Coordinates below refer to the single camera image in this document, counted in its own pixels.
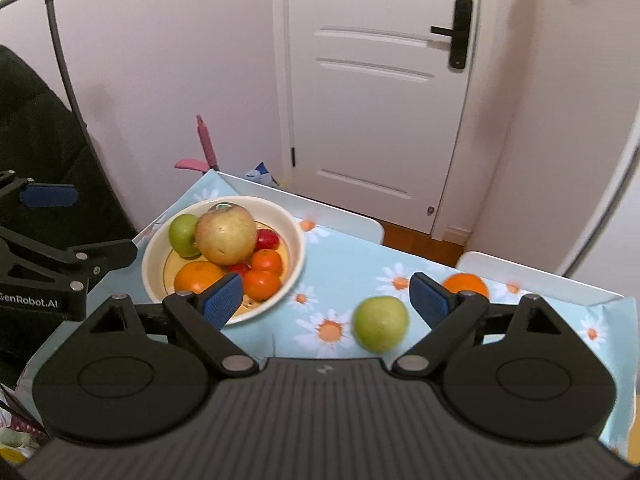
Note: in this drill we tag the green apple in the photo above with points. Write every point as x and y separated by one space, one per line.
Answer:
182 235
381 323

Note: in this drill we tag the large yellowish russet apple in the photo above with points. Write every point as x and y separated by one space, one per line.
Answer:
226 235

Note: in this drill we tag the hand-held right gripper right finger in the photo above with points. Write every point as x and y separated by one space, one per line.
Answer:
429 302

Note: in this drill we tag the white panelled door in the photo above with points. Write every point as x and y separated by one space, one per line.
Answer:
380 125

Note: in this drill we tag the white chair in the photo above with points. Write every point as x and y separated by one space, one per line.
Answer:
540 282
320 215

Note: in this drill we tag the red cherry tomato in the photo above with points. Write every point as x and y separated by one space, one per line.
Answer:
240 269

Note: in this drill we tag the black curved metal rod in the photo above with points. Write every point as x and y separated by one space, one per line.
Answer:
62 70

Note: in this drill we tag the blue white packet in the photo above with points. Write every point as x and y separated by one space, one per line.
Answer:
262 174

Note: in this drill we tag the black fabric seat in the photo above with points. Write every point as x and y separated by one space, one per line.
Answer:
45 140

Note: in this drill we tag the medium orange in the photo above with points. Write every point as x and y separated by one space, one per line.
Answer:
197 276

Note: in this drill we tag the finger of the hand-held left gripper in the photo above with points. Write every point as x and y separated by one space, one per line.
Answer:
50 196
110 252

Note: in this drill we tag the colourful fabric pile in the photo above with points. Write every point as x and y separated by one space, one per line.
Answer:
17 435

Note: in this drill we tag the small mandarin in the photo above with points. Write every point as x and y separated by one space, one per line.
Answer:
262 286
266 261

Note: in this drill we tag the large orange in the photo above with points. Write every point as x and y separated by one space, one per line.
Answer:
465 282

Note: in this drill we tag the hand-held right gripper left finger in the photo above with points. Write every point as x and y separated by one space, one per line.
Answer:
224 300

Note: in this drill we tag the cream cartoon print bowl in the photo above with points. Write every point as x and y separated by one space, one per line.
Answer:
287 240

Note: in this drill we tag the blue daisy print tablecloth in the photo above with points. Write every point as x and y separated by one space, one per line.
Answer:
350 270

